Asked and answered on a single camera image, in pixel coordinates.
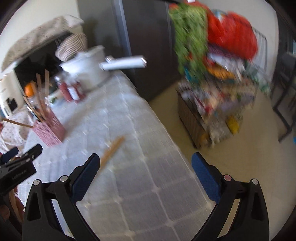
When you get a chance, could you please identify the black wooden chopstick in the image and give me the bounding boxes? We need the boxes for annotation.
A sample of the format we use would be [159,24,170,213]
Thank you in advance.
[1,118,33,128]

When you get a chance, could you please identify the floral white cloth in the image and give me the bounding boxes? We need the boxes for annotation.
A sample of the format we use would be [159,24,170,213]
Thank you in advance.
[1,109,34,156]

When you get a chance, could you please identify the pink perforated utensil holder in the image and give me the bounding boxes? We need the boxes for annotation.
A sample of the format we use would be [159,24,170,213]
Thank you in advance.
[33,109,65,147]

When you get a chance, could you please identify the leaning wooden chopstick in holder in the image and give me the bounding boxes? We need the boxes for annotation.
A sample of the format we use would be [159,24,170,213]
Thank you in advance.
[23,96,42,122]

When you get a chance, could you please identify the white air fryer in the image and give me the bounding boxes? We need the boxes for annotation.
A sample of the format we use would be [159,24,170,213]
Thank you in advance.
[1,71,24,118]

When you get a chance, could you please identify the orange fruit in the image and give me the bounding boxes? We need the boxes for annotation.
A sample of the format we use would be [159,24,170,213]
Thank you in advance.
[24,81,36,97]

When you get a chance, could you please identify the red filled spice jar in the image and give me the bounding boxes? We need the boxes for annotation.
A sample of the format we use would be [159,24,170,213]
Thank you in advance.
[54,76,73,102]

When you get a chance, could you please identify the labelled red spice jar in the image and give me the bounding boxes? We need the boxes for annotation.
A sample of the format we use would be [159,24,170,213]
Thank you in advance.
[68,81,85,102]

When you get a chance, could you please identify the black microwave oven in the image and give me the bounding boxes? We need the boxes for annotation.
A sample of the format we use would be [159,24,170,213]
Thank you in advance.
[15,32,71,91]

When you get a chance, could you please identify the white electric cooking pot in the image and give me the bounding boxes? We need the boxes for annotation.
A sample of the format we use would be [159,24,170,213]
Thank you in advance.
[60,45,147,91]

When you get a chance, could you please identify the grey checked tablecloth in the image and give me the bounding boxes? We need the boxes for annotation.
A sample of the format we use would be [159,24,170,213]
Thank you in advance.
[18,72,212,240]

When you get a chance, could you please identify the woven rattan basket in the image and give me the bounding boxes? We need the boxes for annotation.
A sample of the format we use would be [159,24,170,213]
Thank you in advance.
[55,33,87,62]

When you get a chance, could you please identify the floral cloth cover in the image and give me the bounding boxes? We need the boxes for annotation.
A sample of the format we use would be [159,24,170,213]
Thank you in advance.
[1,15,84,71]

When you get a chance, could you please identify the dark grey refrigerator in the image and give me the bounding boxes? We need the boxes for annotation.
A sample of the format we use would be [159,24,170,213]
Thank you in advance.
[77,1,181,101]

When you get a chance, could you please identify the red plastic bag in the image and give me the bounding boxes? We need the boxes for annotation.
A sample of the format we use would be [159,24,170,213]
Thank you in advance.
[182,0,258,62]

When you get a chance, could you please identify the green leafy vegetables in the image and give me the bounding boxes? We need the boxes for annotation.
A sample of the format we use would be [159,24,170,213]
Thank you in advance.
[169,3,208,81]

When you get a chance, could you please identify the black wire storage rack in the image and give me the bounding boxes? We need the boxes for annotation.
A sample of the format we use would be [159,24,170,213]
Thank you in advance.
[176,29,271,149]

